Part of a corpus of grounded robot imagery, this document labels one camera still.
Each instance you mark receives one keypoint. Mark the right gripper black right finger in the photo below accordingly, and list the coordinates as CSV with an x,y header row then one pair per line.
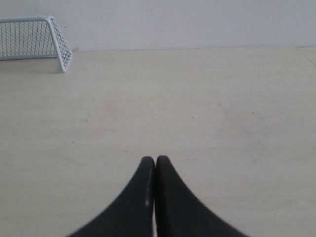
x,y
179,213

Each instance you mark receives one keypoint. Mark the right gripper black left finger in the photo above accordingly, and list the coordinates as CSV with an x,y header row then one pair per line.
x,y
131,213

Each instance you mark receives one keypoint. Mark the small white toy goal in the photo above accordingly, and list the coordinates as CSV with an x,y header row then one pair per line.
x,y
36,37

